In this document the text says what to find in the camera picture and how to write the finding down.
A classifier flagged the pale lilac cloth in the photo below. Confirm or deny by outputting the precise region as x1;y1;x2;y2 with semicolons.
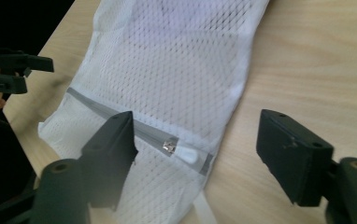
129;0;241;49

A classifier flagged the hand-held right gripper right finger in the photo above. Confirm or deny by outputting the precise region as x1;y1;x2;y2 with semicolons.
255;108;336;208

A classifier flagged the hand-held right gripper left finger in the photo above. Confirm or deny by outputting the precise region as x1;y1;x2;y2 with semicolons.
79;110;139;212

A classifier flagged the white mesh laundry bag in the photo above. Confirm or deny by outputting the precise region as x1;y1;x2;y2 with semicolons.
37;0;271;224

